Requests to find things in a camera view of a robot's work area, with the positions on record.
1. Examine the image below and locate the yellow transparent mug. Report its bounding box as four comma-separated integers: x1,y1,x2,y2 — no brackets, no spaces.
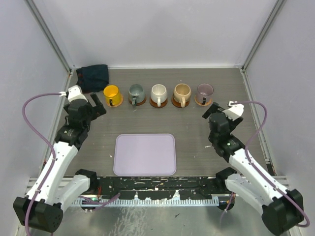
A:
103,85,122,106

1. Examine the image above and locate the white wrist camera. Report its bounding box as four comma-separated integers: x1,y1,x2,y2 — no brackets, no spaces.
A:
59,85,88,102
223,101,244,121

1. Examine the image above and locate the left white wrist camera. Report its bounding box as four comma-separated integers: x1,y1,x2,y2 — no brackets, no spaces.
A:
59,85,88,102

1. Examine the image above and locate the grey-green ceramic mug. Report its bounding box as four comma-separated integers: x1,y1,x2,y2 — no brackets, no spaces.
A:
128,84,146,101

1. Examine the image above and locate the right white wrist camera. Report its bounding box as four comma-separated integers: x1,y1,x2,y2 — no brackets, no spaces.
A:
223,101,244,121

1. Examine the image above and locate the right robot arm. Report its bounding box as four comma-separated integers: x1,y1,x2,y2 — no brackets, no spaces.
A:
203,101,307,236

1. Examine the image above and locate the beige ceramic mug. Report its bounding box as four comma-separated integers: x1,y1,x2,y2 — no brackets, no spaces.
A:
173,84,191,108

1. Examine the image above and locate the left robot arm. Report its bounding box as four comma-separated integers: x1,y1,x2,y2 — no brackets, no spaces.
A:
13,91,106,236

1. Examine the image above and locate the brown wooden coaster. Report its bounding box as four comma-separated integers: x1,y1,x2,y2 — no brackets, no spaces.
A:
128,97,147,107
150,98,168,108
172,96,190,108

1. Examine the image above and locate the lavender plastic tray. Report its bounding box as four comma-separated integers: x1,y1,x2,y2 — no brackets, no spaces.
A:
113,134,177,177

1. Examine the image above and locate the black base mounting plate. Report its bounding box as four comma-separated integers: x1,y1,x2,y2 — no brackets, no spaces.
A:
83,177,231,200

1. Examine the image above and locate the woven rattan coaster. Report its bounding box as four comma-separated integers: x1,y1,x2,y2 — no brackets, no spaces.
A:
107,95,124,108
194,95,212,107

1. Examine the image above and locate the slotted cable duct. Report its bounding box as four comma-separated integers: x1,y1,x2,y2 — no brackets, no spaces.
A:
71,198,220,207

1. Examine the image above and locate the purple transparent mug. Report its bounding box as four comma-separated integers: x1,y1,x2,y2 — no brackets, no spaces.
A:
196,83,214,99

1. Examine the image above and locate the white ceramic mug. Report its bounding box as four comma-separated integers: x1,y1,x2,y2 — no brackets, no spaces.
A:
151,84,167,106

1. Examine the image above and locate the dark blue folded cloth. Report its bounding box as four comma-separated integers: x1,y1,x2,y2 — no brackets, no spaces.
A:
76,64,109,93

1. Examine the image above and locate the aluminium front rail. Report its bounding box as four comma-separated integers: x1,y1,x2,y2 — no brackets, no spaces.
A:
25,176,289,194

